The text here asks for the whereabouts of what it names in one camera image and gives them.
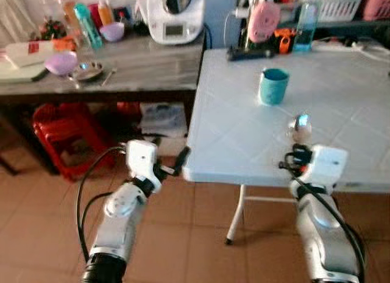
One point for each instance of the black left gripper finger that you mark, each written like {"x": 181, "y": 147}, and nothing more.
{"x": 183, "y": 160}

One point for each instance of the shiny metal spoon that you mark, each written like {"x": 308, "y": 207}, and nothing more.
{"x": 300, "y": 127}

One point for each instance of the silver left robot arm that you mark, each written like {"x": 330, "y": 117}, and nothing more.
{"x": 122, "y": 216}

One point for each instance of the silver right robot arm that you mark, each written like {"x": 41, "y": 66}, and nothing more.
{"x": 323, "y": 234}

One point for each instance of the white cardboard box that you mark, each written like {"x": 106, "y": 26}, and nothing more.
{"x": 163, "y": 119}

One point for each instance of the teal cup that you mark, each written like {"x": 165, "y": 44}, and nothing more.
{"x": 273, "y": 88}

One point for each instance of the white metal table leg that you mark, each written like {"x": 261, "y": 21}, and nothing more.
{"x": 236, "y": 216}

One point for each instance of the red plastic stool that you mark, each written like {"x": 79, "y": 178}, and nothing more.
{"x": 67, "y": 136}

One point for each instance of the black power strip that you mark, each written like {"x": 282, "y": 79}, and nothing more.
{"x": 250, "y": 53}

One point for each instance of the orange and black tool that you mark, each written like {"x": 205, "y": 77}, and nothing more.
{"x": 284, "y": 41}

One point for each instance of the white power strip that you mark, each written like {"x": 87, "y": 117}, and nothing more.
{"x": 338, "y": 46}

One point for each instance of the thin metal cutlery piece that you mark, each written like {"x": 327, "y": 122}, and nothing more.
{"x": 108, "y": 77}

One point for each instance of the clear blue water bottle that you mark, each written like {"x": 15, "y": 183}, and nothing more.
{"x": 306, "y": 27}

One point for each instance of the metal plate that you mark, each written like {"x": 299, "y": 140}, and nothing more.
{"x": 90, "y": 72}

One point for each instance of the pink round plush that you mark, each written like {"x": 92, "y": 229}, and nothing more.
{"x": 264, "y": 22}

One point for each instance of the white kitchen appliance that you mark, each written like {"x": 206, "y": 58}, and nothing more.
{"x": 173, "y": 21}

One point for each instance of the small purple bowl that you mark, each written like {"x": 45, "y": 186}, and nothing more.
{"x": 112, "y": 32}

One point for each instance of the white plastic basket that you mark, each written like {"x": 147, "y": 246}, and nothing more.
{"x": 341, "y": 5}

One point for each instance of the large purple bowl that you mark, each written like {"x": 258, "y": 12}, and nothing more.
{"x": 60, "y": 63}

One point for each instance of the teal bottle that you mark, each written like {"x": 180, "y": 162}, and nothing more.
{"x": 88, "y": 27}

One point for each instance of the pink plastic basket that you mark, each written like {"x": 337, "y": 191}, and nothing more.
{"x": 378, "y": 3}

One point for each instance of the orange bottle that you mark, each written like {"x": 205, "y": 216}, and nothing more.
{"x": 105, "y": 13}

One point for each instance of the pale green cutting board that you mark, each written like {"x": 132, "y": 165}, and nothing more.
{"x": 18, "y": 75}

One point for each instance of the small red flowered plant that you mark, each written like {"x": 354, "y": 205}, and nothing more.
{"x": 52, "y": 30}

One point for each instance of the white box with red label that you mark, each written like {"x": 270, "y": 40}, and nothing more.
{"x": 27, "y": 53}

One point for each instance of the orange capped clear jar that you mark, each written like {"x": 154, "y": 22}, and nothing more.
{"x": 68, "y": 11}

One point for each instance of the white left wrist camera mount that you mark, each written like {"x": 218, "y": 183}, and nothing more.
{"x": 141, "y": 158}

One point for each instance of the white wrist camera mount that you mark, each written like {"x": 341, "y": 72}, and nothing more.
{"x": 326, "y": 164}
{"x": 141, "y": 158}

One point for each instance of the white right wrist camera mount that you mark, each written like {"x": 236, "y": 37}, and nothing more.
{"x": 326, "y": 164}

